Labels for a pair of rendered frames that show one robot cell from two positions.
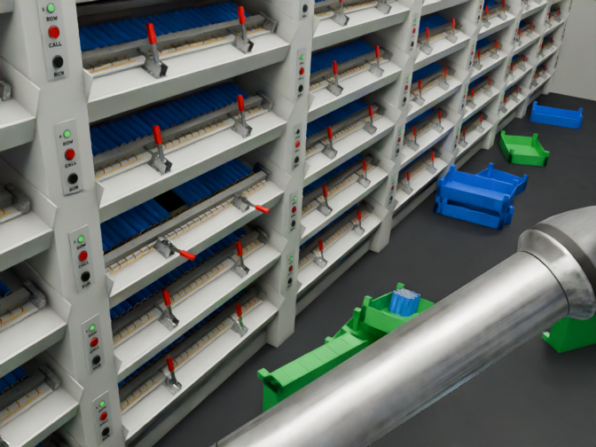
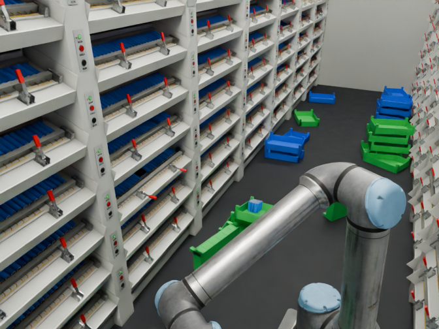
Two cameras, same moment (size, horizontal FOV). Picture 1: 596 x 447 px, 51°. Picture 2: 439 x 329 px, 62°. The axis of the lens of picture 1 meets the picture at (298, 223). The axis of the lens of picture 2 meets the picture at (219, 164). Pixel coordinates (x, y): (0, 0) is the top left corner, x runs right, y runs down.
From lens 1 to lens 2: 0.34 m
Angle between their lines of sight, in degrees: 5
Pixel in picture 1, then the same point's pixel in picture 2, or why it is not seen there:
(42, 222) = (90, 190)
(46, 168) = (91, 167)
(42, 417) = (95, 281)
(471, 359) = (285, 228)
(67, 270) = (102, 211)
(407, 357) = (261, 230)
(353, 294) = (228, 204)
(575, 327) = (337, 208)
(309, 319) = (208, 220)
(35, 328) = (90, 239)
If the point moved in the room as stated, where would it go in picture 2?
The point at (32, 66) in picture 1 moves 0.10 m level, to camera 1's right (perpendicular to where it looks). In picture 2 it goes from (84, 124) to (115, 123)
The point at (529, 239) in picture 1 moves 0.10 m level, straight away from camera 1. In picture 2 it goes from (302, 179) to (306, 164)
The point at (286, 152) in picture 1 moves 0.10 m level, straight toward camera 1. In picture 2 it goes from (191, 141) to (192, 149)
